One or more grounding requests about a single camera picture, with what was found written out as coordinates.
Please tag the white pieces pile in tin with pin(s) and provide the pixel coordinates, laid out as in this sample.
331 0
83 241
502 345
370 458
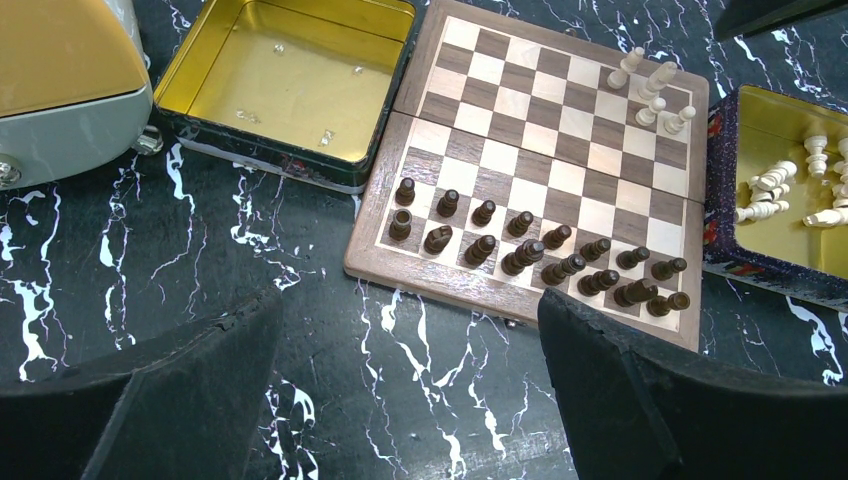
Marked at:
820 193

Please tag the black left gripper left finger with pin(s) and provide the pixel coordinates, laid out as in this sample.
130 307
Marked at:
182 405

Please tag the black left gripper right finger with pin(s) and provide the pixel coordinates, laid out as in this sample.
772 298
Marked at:
634 406

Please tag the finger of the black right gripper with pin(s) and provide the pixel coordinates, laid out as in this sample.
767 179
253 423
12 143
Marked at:
753 17

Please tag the empty gold tin box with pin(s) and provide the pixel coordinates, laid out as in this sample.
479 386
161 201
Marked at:
300 89

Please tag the dark chess pieces row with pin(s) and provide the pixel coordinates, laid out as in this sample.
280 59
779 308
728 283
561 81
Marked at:
587 230

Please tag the cream orange round appliance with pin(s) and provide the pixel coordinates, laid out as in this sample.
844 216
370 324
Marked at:
75 89

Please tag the wooden chess board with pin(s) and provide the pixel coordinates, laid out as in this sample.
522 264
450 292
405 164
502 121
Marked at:
485 92

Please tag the gold tin with white pieces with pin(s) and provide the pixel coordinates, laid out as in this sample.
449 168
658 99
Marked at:
748 131

